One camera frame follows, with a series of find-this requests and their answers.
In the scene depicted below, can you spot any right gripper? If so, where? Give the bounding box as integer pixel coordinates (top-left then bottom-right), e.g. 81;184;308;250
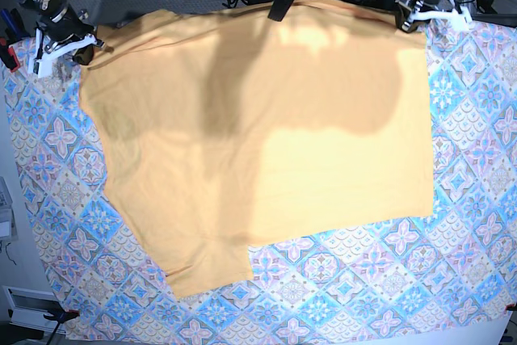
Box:
28;6;105;78

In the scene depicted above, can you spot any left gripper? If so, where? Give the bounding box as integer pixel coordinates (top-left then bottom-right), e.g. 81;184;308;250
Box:
394;0;473;33

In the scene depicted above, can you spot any yellow T-shirt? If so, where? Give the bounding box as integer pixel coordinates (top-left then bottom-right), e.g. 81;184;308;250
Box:
79;0;433;297

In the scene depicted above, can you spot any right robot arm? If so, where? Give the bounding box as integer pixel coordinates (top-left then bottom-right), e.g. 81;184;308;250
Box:
16;0;104;78

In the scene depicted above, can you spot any red black clamp left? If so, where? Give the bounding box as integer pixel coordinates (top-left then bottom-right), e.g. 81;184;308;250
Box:
0;37;20;73

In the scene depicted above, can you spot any orange black clamp bottom left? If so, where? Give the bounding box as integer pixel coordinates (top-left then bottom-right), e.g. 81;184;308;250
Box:
44;309;80;324

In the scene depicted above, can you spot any patterned tile tablecloth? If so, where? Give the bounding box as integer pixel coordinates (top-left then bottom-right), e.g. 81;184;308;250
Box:
1;22;516;344

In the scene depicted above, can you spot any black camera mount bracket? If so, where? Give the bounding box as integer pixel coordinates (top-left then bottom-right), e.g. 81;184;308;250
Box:
268;0;294;22

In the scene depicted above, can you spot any white floor rail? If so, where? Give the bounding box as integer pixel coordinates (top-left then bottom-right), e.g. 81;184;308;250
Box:
2;285;61;333

